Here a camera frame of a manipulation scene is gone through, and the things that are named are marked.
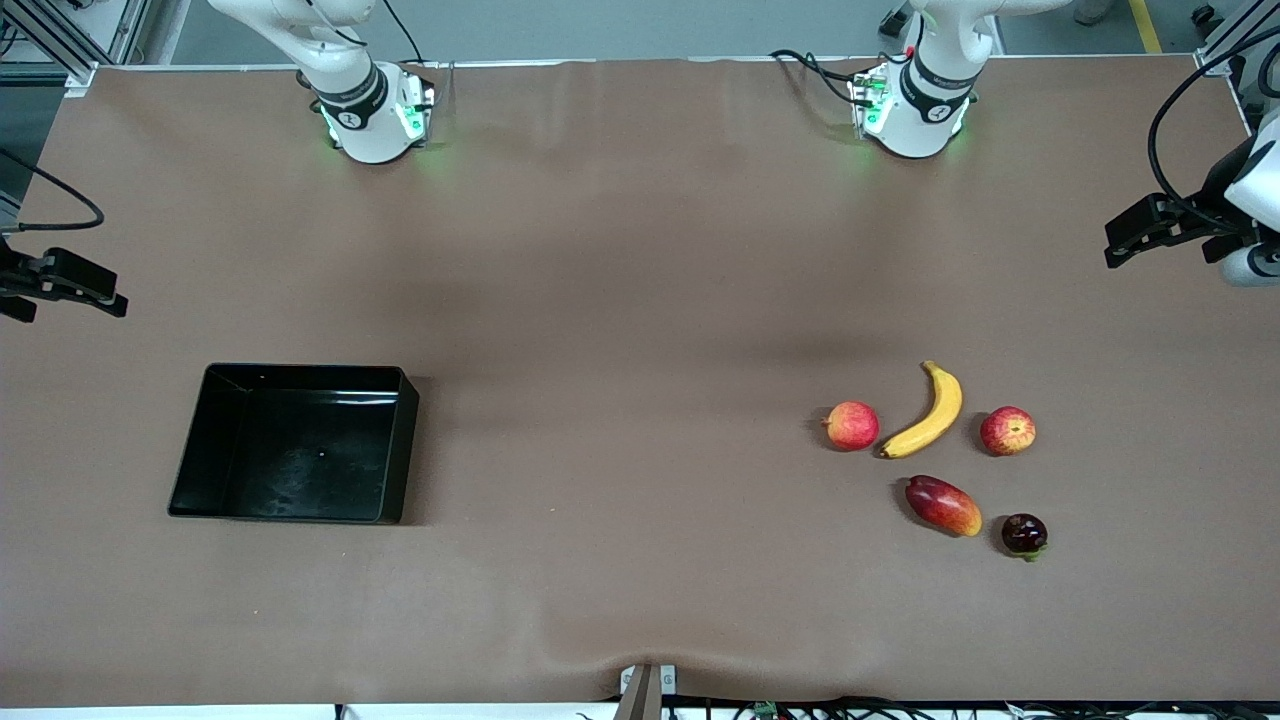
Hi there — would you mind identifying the red yellow apple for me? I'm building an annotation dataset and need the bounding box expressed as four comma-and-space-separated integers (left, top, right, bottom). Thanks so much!
980, 406, 1037, 457

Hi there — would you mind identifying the black plastic box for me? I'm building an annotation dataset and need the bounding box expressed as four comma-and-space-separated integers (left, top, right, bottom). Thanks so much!
167, 363, 421, 525

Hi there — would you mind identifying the yellow banana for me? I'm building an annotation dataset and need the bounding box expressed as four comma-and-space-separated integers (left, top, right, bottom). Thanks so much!
879, 361, 964, 460

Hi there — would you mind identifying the red apple near tray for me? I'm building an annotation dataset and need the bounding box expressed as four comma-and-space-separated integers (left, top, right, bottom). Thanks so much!
822, 401, 881, 453

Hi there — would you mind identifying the dark purple mangosteen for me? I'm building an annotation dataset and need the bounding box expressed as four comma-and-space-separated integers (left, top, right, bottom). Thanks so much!
1002, 513, 1049, 562

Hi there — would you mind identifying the red yellow mango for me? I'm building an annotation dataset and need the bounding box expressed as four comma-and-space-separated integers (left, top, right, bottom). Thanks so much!
905, 475, 984, 538

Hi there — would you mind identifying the brown table cover sheet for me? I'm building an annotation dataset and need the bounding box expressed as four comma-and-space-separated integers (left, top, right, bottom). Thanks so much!
0, 55, 1280, 707

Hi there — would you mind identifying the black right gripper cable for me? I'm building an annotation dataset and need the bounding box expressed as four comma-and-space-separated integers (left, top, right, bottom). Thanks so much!
0, 150, 106, 233

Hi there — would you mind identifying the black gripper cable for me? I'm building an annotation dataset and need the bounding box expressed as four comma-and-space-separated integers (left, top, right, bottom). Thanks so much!
1147, 25, 1280, 236
0, 150, 106, 233

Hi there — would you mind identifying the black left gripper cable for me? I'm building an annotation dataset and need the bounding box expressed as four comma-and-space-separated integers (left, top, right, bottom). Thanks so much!
1147, 25, 1280, 236

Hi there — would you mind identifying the aluminium frame profile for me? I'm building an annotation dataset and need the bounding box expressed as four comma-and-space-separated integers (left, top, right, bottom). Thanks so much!
0, 0, 151, 97
1195, 0, 1280, 136

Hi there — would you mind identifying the black left base cable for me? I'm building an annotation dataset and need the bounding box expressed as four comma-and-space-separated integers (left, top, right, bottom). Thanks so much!
768, 48, 881, 107

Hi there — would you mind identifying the black base cable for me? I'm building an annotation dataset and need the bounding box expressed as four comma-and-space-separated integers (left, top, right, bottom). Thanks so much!
768, 48, 881, 107
380, 0, 427, 67

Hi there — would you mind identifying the black right base cable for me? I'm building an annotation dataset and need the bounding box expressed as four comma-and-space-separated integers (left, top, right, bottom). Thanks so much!
380, 0, 427, 67

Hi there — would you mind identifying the metal table edge bracket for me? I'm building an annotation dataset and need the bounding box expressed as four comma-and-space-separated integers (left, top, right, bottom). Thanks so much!
618, 663, 678, 720

